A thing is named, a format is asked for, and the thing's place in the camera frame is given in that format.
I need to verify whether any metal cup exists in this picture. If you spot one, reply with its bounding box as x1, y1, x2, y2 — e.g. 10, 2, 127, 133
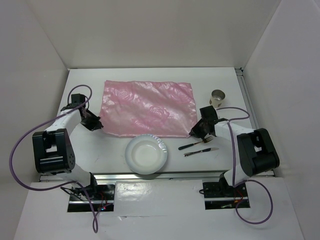
209, 89, 226, 108

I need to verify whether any pink satin rose cloth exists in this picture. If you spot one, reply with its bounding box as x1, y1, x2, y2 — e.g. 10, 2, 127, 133
99, 80, 198, 138

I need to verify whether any white scalloped plate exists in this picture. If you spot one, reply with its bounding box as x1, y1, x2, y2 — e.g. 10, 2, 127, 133
124, 134, 168, 175

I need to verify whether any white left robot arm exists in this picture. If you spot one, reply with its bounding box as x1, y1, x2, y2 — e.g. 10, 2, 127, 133
32, 93, 103, 200

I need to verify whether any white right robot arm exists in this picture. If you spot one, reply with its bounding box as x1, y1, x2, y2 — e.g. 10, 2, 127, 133
189, 105, 280, 196

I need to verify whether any gold fork black handle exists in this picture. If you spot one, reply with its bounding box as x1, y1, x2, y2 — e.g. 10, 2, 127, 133
178, 136, 214, 151

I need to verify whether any silver knife black handle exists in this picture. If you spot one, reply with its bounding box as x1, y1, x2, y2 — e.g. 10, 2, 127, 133
183, 147, 219, 157

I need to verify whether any aluminium front rail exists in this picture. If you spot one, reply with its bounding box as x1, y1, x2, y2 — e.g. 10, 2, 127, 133
39, 167, 275, 182

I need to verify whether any aluminium rail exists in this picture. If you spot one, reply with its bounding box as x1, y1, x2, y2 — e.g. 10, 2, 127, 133
234, 68, 260, 129
39, 167, 275, 182

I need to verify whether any aluminium right side rail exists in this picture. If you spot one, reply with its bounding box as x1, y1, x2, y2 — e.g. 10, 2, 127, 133
234, 68, 260, 129

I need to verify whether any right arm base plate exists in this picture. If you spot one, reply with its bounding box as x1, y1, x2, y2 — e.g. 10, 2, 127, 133
199, 182, 251, 210

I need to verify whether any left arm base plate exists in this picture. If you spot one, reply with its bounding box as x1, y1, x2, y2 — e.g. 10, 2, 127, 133
60, 183, 116, 213

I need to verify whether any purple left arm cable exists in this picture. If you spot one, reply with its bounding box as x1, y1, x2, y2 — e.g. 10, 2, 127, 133
8, 84, 100, 233

